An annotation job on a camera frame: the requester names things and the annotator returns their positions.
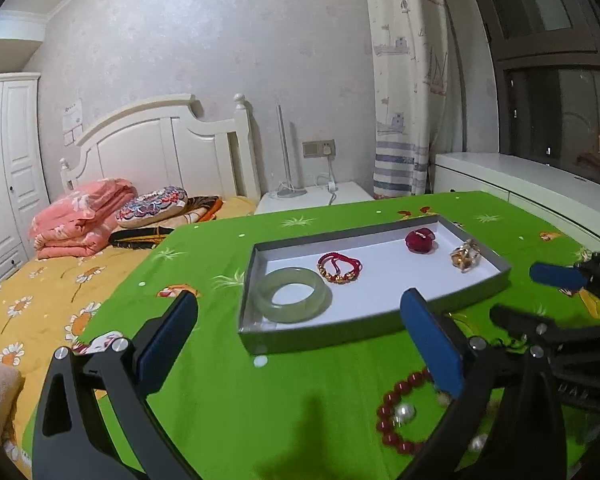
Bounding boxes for ship print curtain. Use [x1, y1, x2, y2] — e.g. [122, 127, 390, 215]
[361, 0, 451, 200]

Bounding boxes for dark red bead bracelet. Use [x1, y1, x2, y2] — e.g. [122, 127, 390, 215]
[376, 367, 453, 456]

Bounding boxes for patterned embroidered pillow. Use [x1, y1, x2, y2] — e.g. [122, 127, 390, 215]
[116, 186, 188, 228]

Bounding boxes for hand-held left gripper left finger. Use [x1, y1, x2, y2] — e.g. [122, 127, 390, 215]
[31, 289, 201, 480]

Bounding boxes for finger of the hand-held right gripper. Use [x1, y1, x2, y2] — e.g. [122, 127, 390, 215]
[489, 304, 600, 361]
[529, 251, 600, 322]

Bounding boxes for white low cabinet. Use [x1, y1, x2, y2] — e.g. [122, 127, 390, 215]
[434, 152, 600, 261]

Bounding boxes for white wardrobe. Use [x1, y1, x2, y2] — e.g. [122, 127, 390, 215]
[0, 72, 51, 296]

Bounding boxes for folded pink quilt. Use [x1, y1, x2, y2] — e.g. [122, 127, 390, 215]
[28, 177, 138, 261]

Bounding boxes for slim white desk lamp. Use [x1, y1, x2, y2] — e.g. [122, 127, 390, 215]
[270, 104, 308, 198]

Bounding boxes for grey cardboard tray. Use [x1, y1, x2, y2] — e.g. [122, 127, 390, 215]
[237, 214, 512, 356]

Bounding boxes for white wooden headboard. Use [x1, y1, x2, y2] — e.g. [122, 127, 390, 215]
[60, 92, 261, 201]

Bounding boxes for green printed tablecloth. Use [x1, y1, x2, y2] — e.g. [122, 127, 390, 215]
[22, 190, 600, 480]

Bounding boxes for dark framed window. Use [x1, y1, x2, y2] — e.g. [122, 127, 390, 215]
[457, 0, 600, 191]

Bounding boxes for paper notes on wall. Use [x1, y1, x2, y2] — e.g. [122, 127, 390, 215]
[62, 99, 84, 147]

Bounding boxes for beige wall outlet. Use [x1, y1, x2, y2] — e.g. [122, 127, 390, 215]
[302, 139, 336, 157]

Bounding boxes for white nightstand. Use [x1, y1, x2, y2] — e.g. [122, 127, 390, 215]
[254, 181, 378, 216]

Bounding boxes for yellow daisy bedsheet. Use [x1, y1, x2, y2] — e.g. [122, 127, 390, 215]
[0, 195, 256, 480]

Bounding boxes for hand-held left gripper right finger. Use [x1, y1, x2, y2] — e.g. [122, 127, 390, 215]
[397, 287, 567, 480]

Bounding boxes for white charger with cable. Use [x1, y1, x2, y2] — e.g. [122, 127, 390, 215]
[314, 156, 340, 206]

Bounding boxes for pale green jade bangle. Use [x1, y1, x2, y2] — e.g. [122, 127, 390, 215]
[252, 266, 332, 323]

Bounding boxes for red and gold bead bracelet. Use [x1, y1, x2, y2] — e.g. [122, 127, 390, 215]
[316, 252, 363, 283]

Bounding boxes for dark patterned blanket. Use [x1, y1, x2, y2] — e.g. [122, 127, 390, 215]
[108, 195, 224, 250]

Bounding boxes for gold and clear ornament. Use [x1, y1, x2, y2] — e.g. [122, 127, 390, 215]
[449, 240, 482, 273]

